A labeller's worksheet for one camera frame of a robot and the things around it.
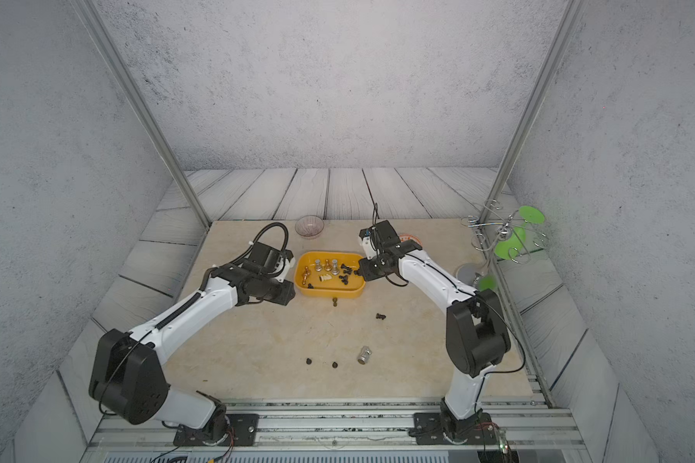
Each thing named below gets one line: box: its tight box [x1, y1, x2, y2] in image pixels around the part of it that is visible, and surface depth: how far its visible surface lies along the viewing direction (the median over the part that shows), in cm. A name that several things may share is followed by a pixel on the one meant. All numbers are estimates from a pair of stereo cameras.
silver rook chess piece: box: [357, 345, 373, 366], surface depth 87 cm
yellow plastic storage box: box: [293, 250, 366, 299], surface depth 106 cm
